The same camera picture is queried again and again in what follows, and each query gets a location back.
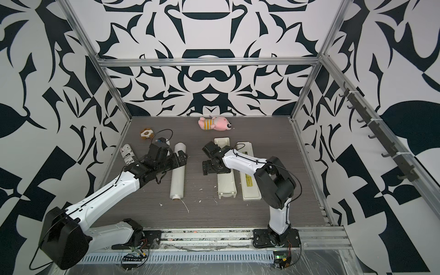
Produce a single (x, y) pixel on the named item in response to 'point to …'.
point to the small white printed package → (128, 153)
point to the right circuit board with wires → (282, 259)
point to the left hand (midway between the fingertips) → (179, 155)
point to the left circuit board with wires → (130, 261)
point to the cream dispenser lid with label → (250, 188)
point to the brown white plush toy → (146, 133)
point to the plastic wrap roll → (177, 178)
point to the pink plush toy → (217, 122)
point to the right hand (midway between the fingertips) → (212, 167)
